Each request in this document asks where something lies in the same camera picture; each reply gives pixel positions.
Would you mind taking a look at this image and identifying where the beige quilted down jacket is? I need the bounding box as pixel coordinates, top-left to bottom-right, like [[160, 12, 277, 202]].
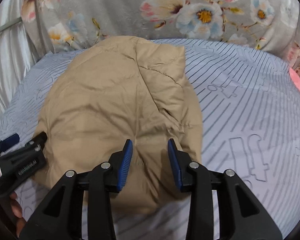
[[34, 36, 203, 213]]

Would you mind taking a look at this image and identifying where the person's left hand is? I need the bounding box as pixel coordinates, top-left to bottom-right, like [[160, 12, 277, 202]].
[[10, 192, 26, 237]]

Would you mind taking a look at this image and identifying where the silver satin curtain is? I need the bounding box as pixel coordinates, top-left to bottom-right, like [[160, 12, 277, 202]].
[[0, 0, 40, 120]]

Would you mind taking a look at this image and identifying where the blue-grey striped bed sheet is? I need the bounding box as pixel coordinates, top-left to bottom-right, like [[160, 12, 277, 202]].
[[0, 39, 300, 239]]

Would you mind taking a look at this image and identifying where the grey floral quilt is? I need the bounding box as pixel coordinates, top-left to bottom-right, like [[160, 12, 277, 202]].
[[21, 0, 300, 76]]

